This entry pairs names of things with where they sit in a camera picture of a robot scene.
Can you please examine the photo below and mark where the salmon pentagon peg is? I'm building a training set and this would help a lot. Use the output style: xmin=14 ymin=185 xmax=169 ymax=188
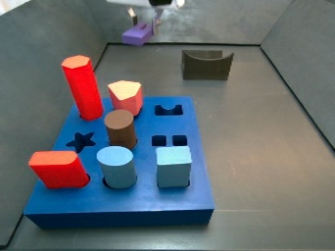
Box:
xmin=106 ymin=80 xmax=142 ymax=116

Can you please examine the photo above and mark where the tall red hexagonal peg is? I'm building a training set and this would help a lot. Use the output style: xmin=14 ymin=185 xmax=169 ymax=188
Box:
xmin=61 ymin=55 xmax=102 ymax=121

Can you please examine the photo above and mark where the light blue cylinder peg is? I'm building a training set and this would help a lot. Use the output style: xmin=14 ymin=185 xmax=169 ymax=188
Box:
xmin=97 ymin=146 xmax=137 ymax=189

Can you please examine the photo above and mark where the purple double-square block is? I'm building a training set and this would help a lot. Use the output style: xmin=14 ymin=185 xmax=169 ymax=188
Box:
xmin=121 ymin=23 xmax=153 ymax=46

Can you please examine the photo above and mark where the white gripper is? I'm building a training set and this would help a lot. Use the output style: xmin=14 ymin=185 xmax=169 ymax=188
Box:
xmin=105 ymin=0 xmax=185 ymax=36

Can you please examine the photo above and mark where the light blue square peg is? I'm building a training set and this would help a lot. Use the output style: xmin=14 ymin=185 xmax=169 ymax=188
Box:
xmin=156 ymin=146 xmax=192 ymax=188

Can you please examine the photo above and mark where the brown cylinder peg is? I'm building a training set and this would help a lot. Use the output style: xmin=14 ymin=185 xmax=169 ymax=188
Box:
xmin=104 ymin=110 xmax=136 ymax=149

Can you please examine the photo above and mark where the blue shape sorter board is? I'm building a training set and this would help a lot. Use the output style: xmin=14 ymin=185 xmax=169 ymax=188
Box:
xmin=24 ymin=96 xmax=215 ymax=228

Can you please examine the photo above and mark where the black curved holder stand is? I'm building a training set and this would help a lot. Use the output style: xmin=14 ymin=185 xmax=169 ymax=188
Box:
xmin=181 ymin=50 xmax=235 ymax=80

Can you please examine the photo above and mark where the red half-round peg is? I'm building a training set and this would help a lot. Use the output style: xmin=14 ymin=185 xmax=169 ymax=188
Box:
xmin=29 ymin=151 xmax=89 ymax=189

